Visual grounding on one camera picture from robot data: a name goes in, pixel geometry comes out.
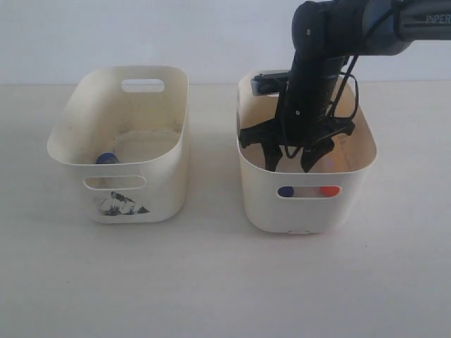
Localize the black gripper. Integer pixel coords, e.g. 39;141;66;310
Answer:
239;56;354;173

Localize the clear bottle orange cap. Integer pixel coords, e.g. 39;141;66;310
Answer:
320;186;341;197

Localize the clear bottle blue cap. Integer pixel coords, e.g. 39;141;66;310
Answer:
95;152;119;165

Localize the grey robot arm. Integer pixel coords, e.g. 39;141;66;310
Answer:
238;1;450;172

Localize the cream plastic bin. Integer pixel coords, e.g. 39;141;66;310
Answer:
236;85;378;234
47;65;190;224

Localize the black cable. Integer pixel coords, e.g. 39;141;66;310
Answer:
327;54;360;123

